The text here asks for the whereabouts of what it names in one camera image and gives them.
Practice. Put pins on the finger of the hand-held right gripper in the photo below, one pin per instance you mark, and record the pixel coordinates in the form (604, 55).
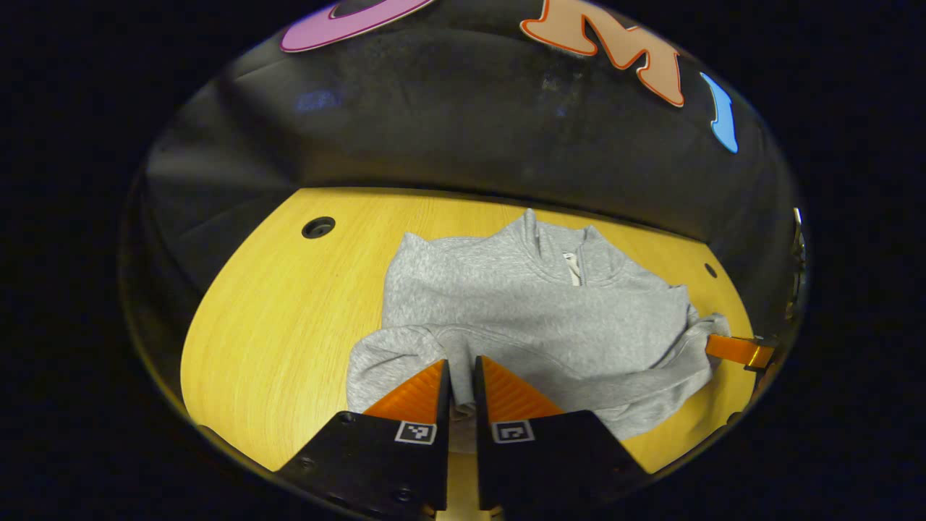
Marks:
(734, 350)

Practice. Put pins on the grey zip-neck sweatshirt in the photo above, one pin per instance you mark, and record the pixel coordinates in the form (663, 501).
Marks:
(535, 311)

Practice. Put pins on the black backdrop cloth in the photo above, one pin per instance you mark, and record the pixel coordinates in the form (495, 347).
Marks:
(470, 123)

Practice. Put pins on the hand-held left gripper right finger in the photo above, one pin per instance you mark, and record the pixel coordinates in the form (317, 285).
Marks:
(483, 477)

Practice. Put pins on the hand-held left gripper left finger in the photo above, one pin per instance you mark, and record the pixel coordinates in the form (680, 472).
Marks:
(443, 477)

